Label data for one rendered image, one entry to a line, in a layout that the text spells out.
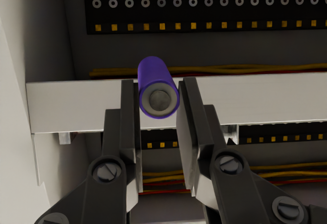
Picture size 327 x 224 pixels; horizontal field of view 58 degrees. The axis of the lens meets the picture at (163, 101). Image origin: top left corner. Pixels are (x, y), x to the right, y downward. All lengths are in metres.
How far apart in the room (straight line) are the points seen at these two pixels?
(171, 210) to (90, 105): 0.25
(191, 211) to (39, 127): 0.27
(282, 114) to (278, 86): 0.03
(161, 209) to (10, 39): 0.32
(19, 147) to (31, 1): 0.14
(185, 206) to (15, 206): 0.24
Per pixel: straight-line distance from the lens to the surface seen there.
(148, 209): 0.47
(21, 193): 0.34
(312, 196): 0.55
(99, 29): 0.40
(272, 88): 0.29
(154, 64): 0.16
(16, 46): 0.27
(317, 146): 0.64
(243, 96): 0.28
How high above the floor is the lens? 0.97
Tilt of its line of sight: 29 degrees up
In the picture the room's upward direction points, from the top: 180 degrees counter-clockwise
